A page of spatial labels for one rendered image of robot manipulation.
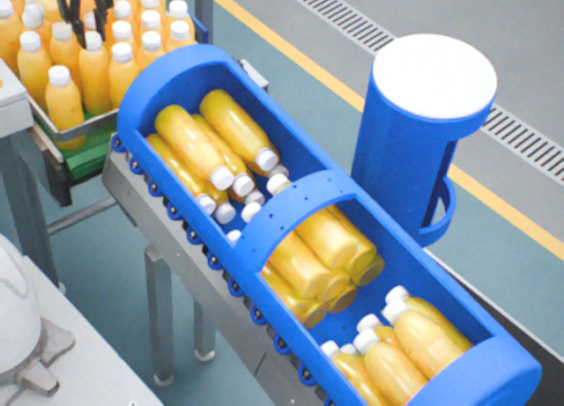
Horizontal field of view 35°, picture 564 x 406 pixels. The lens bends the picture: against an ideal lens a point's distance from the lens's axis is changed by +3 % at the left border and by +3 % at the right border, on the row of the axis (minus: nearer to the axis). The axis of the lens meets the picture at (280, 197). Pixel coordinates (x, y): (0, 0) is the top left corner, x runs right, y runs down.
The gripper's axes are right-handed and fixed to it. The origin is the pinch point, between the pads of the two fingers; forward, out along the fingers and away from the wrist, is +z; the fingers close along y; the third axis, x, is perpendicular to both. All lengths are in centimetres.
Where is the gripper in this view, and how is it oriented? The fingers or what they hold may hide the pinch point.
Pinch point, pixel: (90, 29)
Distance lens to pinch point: 196.3
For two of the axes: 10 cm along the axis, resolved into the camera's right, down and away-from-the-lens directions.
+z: -0.7, 6.5, 7.6
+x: -5.9, -6.4, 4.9
